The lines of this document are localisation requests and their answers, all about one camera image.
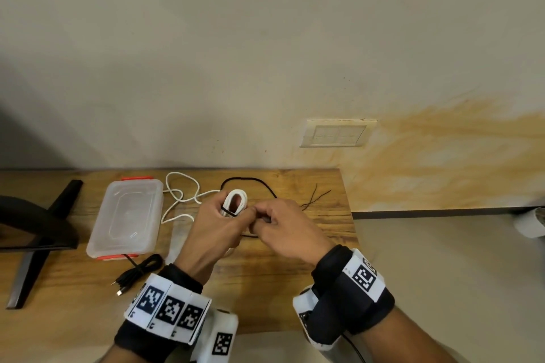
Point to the person's left hand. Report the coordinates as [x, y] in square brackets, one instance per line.
[208, 239]

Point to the person's right hand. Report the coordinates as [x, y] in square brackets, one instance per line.
[289, 231]

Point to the transparent plastic box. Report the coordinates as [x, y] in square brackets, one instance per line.
[125, 218]

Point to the person's left forearm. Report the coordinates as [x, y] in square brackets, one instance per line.
[113, 354]

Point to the person's right forearm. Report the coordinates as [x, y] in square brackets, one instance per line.
[404, 341]

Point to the black marker wristband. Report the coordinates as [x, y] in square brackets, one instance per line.
[140, 337]
[340, 307]

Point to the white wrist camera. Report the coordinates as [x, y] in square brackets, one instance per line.
[303, 303]
[221, 333]

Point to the beige wall plate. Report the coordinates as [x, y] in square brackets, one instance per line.
[338, 134]

